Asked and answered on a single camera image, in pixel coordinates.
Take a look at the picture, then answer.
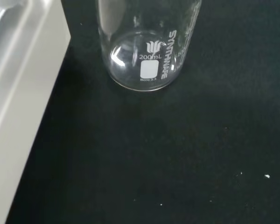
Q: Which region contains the black cloth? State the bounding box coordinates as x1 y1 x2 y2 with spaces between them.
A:
5 0 280 224

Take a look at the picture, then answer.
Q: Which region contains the white electronic balance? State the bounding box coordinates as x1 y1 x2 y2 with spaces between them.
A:
0 0 72 152

